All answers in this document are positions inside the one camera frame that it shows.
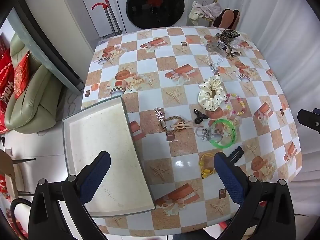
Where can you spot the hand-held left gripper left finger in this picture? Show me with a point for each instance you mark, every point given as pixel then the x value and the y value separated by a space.
pixel 96 177

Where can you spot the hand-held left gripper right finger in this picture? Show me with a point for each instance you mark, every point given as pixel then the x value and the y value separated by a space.
pixel 228 177

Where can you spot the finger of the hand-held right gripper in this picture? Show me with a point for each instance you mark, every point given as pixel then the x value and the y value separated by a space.
pixel 310 120

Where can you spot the black snap hair clip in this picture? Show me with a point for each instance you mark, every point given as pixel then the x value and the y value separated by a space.
pixel 236 153

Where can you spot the shallow grey cardboard tray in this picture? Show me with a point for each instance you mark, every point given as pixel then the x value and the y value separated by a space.
pixel 100 135

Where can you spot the cream polka dot scrunchie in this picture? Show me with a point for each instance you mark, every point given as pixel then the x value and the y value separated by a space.
pixel 206 101

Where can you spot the silver star hair clip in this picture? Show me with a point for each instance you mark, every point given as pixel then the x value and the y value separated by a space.
pixel 160 116

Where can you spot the small black hair claw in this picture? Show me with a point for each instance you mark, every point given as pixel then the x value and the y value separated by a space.
pixel 199 117

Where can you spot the wooden chair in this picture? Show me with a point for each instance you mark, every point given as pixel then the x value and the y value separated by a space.
pixel 7 170

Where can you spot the brown hair clip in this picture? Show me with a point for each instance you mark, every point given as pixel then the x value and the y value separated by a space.
pixel 233 55

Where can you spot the pale green sofa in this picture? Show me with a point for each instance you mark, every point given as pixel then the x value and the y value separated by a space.
pixel 37 90

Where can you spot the white curtain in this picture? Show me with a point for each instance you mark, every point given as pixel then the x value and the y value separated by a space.
pixel 275 17

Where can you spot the clear hair claw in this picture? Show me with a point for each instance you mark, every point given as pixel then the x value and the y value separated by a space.
pixel 212 46

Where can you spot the small red cushion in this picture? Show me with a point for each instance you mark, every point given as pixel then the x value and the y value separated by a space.
pixel 21 76

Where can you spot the checkered printed tablecloth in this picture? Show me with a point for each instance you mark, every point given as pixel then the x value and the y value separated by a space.
pixel 160 67

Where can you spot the large red cushion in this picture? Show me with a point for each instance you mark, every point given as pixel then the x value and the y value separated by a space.
pixel 6 87

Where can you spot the brown slippers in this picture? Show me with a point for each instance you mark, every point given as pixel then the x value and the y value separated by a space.
pixel 226 17

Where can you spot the pale cloth on hanger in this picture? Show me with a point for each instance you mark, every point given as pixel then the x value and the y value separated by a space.
pixel 202 10

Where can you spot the white cabinet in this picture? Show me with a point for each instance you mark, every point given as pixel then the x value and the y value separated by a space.
pixel 57 12

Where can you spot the white washing machine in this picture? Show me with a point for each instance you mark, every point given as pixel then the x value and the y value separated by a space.
pixel 155 5

